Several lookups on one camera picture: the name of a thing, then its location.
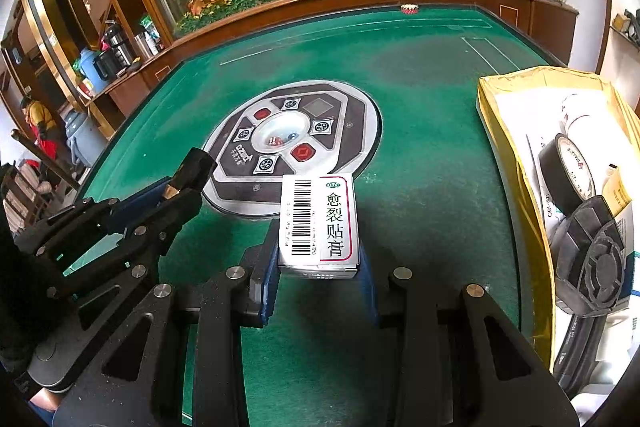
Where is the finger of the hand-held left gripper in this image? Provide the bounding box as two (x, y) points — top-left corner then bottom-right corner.
(45, 189), (203, 303)
(17, 179), (173, 268)

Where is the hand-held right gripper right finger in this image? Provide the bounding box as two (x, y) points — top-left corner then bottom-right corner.
(357, 247), (581, 427)

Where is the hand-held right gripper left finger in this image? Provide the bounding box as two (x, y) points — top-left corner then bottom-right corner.
(52, 229), (281, 427)

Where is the thick black gold-band marker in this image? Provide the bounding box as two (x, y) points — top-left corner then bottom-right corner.
(167, 148), (217, 200)

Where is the yellow cardboard box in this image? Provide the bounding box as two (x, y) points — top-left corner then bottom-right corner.
(475, 66), (640, 410)

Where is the white marker pen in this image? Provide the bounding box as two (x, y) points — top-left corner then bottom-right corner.
(542, 187), (571, 238)

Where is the long black art marker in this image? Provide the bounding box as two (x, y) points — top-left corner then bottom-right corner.
(552, 314), (628, 390)

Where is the black tape roll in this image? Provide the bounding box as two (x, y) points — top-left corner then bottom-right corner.
(538, 133), (598, 215)

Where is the black round plastic tray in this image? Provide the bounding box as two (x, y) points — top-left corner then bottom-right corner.
(554, 196), (630, 319)

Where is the white red tape roll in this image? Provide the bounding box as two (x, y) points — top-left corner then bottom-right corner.
(559, 92), (618, 140)

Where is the grey water bucket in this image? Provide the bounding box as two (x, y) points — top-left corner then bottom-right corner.
(62, 109), (106, 168)

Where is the wooden stick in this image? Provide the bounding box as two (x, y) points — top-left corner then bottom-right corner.
(12, 130), (81, 190)

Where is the wooden chair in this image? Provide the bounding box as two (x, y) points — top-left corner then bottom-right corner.
(0, 162), (53, 238)

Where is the blue kettle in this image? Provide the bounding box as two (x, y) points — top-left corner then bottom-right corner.
(80, 48), (108, 94)

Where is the black kettle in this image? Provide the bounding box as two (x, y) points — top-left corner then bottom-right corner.
(94, 51), (118, 80)

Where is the black thermos flask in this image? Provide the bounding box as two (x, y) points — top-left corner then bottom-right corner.
(102, 21), (133, 68)

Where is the green packet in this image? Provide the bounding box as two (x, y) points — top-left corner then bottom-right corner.
(140, 14), (163, 52)

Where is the round table control panel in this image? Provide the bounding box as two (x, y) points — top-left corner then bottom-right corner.
(201, 79), (383, 220)

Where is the yellow paper slip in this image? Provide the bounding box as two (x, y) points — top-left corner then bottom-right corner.
(602, 164), (636, 218)

